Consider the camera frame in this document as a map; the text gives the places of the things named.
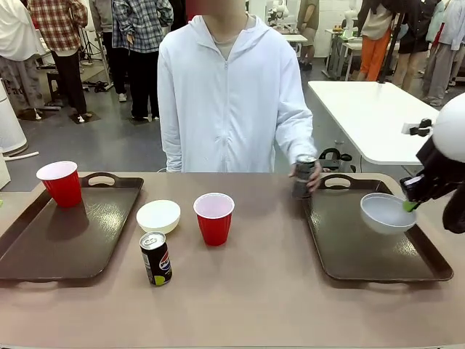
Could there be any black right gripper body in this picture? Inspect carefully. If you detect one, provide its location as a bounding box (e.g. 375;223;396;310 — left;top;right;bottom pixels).
415;136;465;201

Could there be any white bowl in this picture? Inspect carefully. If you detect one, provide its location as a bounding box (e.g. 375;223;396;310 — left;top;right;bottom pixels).
360;193;418;235
136;199;182;235

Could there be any person's right forearm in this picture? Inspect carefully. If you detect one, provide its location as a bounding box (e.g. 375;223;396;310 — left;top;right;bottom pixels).
161;119;183;173

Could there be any person's left forearm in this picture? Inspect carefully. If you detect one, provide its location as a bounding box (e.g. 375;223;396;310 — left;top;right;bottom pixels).
275;105;318;165

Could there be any person's left hand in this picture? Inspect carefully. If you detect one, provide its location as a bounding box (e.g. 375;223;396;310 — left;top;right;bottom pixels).
288;158;323;193

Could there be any black clamp with white tag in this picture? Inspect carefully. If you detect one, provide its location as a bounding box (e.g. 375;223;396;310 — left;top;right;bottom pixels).
401;118;436;137

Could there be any brown plastic serving tray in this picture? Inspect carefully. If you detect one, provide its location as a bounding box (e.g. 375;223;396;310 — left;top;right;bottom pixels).
0;172;145;283
302;173;455;284

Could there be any black wheeled table base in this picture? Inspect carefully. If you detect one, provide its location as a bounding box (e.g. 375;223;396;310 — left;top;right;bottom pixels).
318;146;360;175

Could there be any white folding table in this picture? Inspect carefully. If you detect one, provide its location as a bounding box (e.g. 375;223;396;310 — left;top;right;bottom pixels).
307;80;452;167

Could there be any bystander in light blue shirt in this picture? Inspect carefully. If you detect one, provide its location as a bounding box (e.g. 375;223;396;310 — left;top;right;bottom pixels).
422;0;465;107

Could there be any bystander in black jacket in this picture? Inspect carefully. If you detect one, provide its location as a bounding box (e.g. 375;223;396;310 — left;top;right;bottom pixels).
384;0;439;92

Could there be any black tripod pole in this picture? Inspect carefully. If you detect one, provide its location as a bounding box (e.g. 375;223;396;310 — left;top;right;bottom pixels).
377;0;405;87

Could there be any bystander in orange trousers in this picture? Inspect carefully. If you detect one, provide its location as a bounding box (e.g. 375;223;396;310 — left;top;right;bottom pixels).
357;0;394;82

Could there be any small white table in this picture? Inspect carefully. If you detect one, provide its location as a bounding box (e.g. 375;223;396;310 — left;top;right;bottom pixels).
324;28;364;80

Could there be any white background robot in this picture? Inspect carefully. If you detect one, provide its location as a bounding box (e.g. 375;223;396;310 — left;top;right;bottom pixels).
342;0;360;39

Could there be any bystander in olive shorts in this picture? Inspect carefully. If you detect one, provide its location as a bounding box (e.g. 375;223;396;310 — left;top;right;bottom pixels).
296;0;321;71

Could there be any red plastic cup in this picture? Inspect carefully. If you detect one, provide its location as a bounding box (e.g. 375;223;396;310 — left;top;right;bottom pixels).
193;192;235;247
36;161;83;209

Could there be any person's white hoodie torso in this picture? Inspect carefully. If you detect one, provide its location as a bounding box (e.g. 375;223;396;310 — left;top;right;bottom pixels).
156;14;307;174

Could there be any black Pepsi can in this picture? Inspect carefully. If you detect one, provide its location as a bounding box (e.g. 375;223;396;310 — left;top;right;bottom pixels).
139;230;174;287

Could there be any bystander in blue plaid shirt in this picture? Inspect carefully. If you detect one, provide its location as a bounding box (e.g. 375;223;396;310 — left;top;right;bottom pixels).
110;0;174;122

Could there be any black stool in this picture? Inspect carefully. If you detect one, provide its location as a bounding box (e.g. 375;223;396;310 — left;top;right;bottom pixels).
45;70;63;111

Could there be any bystander in red plaid shirt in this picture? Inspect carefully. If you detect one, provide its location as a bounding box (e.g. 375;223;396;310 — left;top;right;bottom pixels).
27;0;89;124

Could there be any white tube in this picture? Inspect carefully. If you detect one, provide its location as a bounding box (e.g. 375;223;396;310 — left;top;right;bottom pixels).
2;151;39;161

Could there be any white cylindrical appliance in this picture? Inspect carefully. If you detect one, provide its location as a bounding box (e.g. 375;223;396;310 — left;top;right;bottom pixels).
0;76;29;158

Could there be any white box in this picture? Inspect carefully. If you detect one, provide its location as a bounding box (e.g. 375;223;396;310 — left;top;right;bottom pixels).
0;146;12;190

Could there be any bystander in white shirt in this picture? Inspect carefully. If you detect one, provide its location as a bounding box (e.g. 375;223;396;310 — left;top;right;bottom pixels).
0;0;47;121

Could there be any black cable sleeve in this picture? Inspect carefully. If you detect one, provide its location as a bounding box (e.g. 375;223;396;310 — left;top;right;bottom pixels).
442;183;465;234

